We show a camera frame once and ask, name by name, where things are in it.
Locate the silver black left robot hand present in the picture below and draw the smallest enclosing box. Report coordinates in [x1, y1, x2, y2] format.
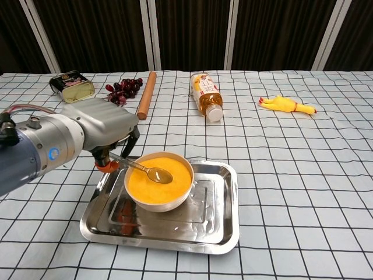
[59, 97, 140, 174]

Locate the white bowl of yellow soup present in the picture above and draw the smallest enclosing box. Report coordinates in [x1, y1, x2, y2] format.
[124, 151, 195, 213]

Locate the rectangular stainless steel tray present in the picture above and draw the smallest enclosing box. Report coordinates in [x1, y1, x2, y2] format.
[79, 159, 240, 255]

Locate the white blue checkered tablecloth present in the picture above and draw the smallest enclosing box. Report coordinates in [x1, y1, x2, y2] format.
[0, 69, 373, 280]

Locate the bunch of dark red grapes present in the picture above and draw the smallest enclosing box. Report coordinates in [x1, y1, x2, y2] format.
[105, 77, 144, 106]

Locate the wooden rolling pin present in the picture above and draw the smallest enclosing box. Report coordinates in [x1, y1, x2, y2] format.
[136, 71, 157, 121]

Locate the black luncheon meat can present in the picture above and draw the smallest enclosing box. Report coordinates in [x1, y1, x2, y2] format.
[48, 70, 96, 104]

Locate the tea bottle with white cap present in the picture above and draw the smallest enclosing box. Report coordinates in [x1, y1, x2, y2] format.
[189, 72, 224, 123]

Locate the yellow rubber chicken toy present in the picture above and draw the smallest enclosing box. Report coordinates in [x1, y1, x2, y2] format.
[258, 95, 318, 116]

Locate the clear wire sleeve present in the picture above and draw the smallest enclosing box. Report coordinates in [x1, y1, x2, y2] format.
[0, 103, 56, 116]

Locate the double white partition frame post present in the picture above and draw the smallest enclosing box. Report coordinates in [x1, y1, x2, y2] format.
[139, 0, 163, 72]

